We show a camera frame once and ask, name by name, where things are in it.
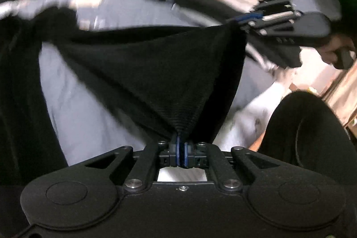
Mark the person's leg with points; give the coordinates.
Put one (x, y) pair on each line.
(301, 132)

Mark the person's right hand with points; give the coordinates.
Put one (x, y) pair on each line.
(332, 49)

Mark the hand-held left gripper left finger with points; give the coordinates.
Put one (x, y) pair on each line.
(174, 153)

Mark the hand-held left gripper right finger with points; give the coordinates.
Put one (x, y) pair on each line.
(186, 153)

